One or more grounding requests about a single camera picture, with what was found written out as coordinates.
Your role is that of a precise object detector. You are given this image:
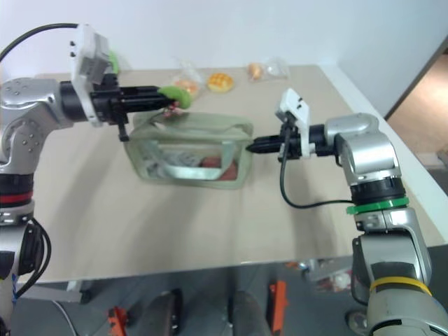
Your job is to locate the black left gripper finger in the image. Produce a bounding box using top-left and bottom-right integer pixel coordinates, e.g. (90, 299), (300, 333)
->
(120, 85), (165, 99)
(121, 95), (176, 113)

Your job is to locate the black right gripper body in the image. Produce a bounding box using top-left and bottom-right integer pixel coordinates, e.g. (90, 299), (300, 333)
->
(277, 117), (304, 163)

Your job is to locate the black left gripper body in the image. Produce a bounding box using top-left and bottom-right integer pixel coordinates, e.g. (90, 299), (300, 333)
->
(89, 72), (131, 143)

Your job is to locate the green plush keychain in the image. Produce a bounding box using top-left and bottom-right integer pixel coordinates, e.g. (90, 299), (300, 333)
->
(157, 85), (194, 110)

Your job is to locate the green transparent zip pouch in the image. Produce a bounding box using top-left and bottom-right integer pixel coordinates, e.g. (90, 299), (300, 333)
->
(122, 110), (256, 192)

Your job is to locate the red item inside pouch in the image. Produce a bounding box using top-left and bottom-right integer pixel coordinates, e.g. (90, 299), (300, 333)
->
(198, 155), (239, 182)

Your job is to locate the bagged orange bread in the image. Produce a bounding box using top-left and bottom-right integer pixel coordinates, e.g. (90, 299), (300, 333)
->
(171, 57), (204, 102)

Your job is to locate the small orange bread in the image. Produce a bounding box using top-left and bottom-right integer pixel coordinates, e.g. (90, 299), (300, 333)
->
(247, 62), (265, 81)

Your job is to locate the clear empty plastic bag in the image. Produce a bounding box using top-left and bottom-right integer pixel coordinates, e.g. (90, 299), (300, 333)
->
(263, 57), (291, 81)

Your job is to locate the yellow pineapple bun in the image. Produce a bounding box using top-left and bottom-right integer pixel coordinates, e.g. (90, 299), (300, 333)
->
(206, 71), (235, 93)

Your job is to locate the clutter pile under table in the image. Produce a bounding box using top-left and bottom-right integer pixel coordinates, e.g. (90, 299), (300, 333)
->
(284, 258), (354, 294)

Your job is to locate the orange clamp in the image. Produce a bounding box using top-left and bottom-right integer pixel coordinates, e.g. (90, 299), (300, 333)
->
(106, 306), (130, 336)
(268, 280), (289, 333)

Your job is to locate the dark rounded shape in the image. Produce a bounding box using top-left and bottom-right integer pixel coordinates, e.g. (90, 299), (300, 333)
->
(227, 289), (272, 336)
(148, 288), (184, 336)

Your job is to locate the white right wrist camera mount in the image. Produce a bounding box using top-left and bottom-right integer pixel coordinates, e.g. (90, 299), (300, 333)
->
(274, 87), (313, 159)

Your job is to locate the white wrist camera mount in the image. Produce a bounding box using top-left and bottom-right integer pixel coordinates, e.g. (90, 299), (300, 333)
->
(67, 23), (118, 127)
(274, 87), (313, 159)

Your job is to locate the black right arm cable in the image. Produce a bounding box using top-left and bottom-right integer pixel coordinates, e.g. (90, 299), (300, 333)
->
(278, 120), (355, 210)

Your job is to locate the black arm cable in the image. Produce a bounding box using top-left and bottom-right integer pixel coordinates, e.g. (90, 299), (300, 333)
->
(0, 22), (80, 63)
(278, 120), (355, 210)

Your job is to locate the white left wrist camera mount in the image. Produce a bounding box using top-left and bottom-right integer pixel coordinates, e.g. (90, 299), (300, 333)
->
(67, 23), (118, 127)

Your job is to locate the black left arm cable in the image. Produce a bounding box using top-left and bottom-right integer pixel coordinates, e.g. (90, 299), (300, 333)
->
(0, 22), (80, 63)

